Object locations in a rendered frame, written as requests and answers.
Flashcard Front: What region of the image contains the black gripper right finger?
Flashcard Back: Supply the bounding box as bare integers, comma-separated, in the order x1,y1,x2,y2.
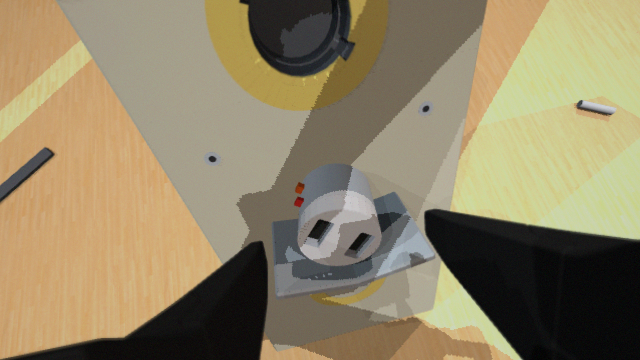
424,209,640,360

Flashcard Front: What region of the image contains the white cylinder with two slots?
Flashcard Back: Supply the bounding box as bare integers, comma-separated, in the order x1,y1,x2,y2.
294,163,382,266

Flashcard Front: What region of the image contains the grey flat bar with two black pins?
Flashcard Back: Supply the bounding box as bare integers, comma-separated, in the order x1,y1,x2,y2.
0,147,55,202

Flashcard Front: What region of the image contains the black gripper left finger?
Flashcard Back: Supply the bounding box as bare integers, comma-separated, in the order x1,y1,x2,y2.
0,241,268,360

